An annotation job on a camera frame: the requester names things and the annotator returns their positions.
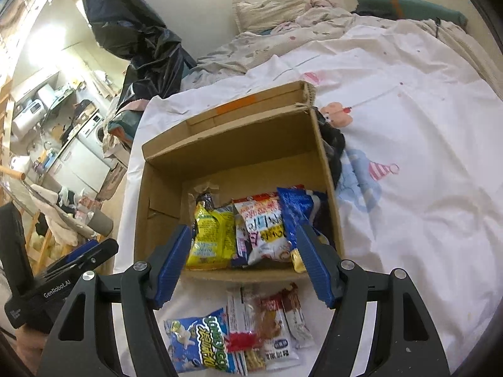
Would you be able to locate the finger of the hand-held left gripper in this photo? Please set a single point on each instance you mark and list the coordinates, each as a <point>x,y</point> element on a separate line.
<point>103,250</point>
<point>80,248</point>

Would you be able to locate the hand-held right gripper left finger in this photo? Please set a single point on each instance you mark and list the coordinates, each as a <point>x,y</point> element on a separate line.
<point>173,267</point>

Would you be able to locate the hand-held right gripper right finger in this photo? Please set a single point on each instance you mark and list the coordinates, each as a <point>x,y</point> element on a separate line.
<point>318,267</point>

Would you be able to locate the small yellow snack packet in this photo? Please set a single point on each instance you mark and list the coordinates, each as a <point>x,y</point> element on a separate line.
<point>298,262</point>

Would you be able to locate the brown-white snack bar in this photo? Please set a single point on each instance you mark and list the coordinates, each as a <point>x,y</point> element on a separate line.
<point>298,322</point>

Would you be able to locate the dark blue snack packet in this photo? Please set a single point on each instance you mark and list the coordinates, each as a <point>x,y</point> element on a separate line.
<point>298,208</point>

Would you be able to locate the white-red snack packet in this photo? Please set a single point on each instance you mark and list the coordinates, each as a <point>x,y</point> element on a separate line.
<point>263,227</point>

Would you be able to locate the navy-white snack packet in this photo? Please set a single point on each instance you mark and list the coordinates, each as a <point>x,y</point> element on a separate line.
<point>241,249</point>

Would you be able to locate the brown chocolate bar packet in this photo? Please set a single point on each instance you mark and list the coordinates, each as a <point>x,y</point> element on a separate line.
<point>204,199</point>

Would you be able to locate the blue-white packet with green letters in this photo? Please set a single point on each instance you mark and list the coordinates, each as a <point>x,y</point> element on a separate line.
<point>200,345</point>

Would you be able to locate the white biscuit packet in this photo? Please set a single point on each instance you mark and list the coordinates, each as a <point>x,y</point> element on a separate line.
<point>277,341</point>

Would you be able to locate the red-white snack bar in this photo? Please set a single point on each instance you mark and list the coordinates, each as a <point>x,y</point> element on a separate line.
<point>240,322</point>

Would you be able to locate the brown cardboard box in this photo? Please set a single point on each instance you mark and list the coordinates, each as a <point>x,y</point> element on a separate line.
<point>235,145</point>

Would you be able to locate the grey bin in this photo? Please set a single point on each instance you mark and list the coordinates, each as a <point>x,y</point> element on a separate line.
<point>101,222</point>

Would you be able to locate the white hanging towel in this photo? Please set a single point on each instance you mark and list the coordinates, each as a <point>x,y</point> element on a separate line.
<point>55,216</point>

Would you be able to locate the white floor cabinet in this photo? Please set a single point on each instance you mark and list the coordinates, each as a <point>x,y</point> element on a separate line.
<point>78,169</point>

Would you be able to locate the wooden pole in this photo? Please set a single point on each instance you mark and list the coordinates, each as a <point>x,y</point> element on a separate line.
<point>11,172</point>

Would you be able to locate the white washing machine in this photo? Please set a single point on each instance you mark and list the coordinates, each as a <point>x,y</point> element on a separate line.
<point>96,133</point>

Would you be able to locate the dark cloth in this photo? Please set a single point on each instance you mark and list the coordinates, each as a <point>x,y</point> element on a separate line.
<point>334,149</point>

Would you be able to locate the pile of clothes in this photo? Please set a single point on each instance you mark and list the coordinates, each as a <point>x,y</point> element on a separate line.
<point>122,125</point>

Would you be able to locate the white water heater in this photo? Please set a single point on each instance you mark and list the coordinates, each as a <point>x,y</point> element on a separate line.
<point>27,119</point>

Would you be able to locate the white printed bedsheet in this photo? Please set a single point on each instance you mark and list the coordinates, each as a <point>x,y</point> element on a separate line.
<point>424,145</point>

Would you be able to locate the black plastic bag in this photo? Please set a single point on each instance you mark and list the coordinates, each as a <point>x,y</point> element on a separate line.
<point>149,47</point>

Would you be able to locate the grey floral quilt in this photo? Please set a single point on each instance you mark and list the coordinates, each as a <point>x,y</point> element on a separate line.
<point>267,43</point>

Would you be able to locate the beige pillow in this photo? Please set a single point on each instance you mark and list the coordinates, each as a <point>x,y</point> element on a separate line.
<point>271,8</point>

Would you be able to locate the green folded blanket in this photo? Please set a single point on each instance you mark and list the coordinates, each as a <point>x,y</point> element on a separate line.
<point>412,8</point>

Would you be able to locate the yellow wooden frame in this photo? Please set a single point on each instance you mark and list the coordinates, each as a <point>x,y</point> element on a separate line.
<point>41,243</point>

